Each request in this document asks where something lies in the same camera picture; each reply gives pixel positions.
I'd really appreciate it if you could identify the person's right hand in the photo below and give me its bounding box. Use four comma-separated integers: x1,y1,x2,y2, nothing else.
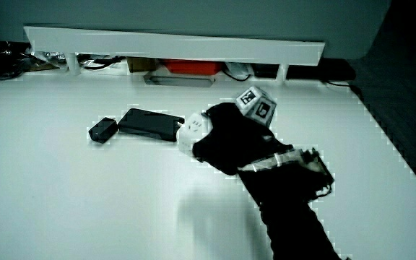
192,85,295,176

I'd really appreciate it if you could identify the white cube socket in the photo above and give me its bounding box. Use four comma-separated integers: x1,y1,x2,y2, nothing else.
175,112,214,157

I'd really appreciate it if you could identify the clear plastic bag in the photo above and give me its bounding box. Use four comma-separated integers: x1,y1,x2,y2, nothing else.
223,61,254,82

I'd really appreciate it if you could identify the grey flat tray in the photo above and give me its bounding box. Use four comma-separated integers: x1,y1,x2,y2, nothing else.
143,74,215,88

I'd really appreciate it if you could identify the orange box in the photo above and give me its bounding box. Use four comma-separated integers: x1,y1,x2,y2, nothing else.
162,59,224,77

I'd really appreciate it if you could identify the flat black box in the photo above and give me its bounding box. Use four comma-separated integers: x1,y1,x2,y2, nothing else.
117,108,186,142

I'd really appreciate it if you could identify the black flat device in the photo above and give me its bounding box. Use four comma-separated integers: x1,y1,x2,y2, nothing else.
251,58,357,82

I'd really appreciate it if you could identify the white desk shelf riser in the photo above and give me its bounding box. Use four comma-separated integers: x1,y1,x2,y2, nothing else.
23,25,326,85

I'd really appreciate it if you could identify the brown cardboard box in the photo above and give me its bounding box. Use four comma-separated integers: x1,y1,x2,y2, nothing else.
126,56,158,74

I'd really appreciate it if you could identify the small black box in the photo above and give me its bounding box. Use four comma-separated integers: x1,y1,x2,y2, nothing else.
87,116,119,144

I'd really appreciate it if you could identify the pile of dark clutter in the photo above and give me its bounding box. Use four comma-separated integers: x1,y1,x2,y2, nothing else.
0,35,66,84

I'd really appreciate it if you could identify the thin black cable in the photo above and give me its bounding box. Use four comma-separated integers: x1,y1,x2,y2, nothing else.
322,79,352,88

